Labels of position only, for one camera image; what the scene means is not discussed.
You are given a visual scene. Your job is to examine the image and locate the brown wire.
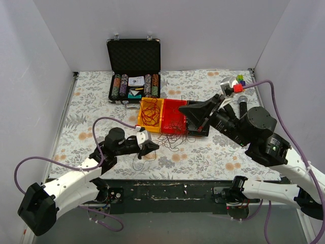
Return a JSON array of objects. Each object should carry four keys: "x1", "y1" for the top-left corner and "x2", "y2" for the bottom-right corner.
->
[{"x1": 132, "y1": 149, "x2": 157, "y2": 171}]

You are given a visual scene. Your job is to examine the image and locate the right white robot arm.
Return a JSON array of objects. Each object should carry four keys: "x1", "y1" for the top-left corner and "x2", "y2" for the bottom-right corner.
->
[{"x1": 178, "y1": 95, "x2": 324, "y2": 220}]

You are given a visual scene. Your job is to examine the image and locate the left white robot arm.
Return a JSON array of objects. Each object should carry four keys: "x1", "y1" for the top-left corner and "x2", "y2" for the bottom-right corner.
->
[{"x1": 18, "y1": 127, "x2": 159, "y2": 236}]

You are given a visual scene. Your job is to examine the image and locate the black plastic bin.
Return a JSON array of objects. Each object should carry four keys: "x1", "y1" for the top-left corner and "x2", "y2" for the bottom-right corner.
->
[{"x1": 186, "y1": 117, "x2": 210, "y2": 137}]

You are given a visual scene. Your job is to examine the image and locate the black microphone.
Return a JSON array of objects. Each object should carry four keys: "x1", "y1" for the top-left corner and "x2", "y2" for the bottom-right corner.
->
[{"x1": 238, "y1": 96, "x2": 248, "y2": 118}]

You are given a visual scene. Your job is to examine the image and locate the red plastic bin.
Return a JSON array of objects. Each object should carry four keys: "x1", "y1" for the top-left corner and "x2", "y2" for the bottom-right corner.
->
[{"x1": 160, "y1": 99, "x2": 187, "y2": 135}]

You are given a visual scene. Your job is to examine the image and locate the yellow plastic bin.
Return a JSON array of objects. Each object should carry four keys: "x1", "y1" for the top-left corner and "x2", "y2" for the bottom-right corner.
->
[{"x1": 137, "y1": 98, "x2": 164, "y2": 133}]

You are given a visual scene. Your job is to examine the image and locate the colourful toy block figure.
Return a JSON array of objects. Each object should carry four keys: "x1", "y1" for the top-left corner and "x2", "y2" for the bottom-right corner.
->
[{"x1": 236, "y1": 75, "x2": 246, "y2": 86}]

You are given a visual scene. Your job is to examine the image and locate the floral table mat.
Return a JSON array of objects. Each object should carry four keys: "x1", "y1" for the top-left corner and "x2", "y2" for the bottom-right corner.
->
[{"x1": 49, "y1": 70, "x2": 280, "y2": 181}]

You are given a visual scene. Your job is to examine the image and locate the playing card deck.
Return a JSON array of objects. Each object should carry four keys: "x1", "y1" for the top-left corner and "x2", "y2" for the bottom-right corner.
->
[{"x1": 128, "y1": 76, "x2": 145, "y2": 87}]

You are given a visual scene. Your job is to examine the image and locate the black poker chip case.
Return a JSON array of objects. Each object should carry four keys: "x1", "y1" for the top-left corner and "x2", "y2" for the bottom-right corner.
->
[{"x1": 106, "y1": 38, "x2": 161, "y2": 104}]

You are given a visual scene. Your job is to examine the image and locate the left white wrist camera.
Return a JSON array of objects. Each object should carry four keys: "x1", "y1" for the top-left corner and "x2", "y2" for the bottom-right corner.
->
[{"x1": 135, "y1": 125, "x2": 151, "y2": 149}]

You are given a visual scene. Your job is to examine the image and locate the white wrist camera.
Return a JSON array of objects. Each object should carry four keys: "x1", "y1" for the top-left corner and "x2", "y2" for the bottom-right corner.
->
[
  {"x1": 220, "y1": 76, "x2": 243, "y2": 105},
  {"x1": 135, "y1": 125, "x2": 151, "y2": 149}
]

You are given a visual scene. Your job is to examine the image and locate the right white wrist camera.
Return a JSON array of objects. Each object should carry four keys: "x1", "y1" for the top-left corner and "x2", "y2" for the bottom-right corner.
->
[{"x1": 220, "y1": 76, "x2": 243, "y2": 105}]

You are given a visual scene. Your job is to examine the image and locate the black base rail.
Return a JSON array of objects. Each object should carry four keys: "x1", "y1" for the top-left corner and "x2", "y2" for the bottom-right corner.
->
[{"x1": 78, "y1": 179, "x2": 262, "y2": 216}]

